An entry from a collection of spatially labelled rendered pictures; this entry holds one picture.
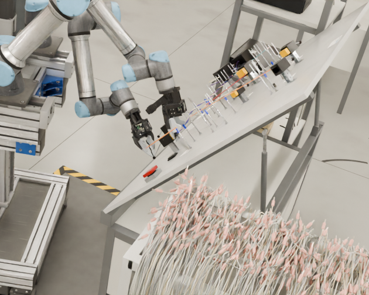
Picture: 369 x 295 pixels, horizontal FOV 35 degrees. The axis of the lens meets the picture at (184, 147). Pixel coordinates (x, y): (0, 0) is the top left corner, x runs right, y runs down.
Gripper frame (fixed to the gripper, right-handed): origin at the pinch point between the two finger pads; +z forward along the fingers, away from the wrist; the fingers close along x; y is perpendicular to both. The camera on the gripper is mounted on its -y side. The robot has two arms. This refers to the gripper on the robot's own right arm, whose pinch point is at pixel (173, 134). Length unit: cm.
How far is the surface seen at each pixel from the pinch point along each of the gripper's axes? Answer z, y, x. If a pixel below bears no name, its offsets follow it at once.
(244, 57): -14, 19, 70
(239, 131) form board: -10, 39, -38
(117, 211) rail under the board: 23.1, -24.1, -21.1
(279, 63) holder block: -25, 51, -10
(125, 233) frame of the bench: 31.8, -21.6, -24.6
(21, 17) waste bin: -50, -230, 263
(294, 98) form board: -19, 60, -41
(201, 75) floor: 41, -86, 307
